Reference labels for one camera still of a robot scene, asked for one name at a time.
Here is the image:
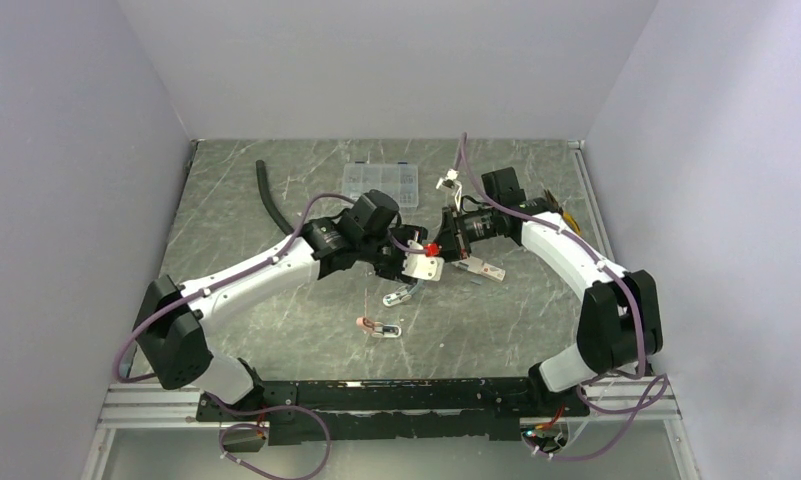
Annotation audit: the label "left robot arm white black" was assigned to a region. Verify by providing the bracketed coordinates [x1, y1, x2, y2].
[131, 190, 444, 420]

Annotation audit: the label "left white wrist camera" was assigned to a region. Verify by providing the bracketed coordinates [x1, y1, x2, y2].
[402, 253, 444, 282]

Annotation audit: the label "aluminium frame rail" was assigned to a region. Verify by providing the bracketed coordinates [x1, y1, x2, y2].
[96, 378, 683, 430]

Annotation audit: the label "clear plastic organizer box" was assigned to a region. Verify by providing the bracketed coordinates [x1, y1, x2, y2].
[341, 162, 419, 210]

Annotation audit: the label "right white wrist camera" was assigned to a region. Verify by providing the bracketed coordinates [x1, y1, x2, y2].
[436, 169, 463, 200]

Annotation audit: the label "blue mini stapler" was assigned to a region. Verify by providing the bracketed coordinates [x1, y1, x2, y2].
[382, 280, 423, 308]

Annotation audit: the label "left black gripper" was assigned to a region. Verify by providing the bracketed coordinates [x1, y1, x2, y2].
[359, 224, 428, 284]

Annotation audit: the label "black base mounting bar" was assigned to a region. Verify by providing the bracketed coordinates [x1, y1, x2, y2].
[196, 377, 589, 446]

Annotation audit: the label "pink mini stapler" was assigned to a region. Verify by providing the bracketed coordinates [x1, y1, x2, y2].
[356, 317, 402, 339]

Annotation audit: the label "white staple box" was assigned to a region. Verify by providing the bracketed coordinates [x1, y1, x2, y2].
[454, 257, 506, 282]

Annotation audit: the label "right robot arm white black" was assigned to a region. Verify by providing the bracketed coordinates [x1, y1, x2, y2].
[430, 168, 663, 415]

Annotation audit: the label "black rubber hose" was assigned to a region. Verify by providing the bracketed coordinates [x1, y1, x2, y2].
[254, 160, 297, 237]

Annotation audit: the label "yellow black pliers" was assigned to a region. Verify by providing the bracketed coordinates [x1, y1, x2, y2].
[544, 189, 582, 236]

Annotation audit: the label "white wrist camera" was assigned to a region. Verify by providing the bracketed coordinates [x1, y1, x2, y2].
[402, 253, 444, 282]
[436, 169, 463, 200]

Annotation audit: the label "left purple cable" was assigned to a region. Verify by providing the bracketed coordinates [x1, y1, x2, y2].
[112, 193, 336, 480]

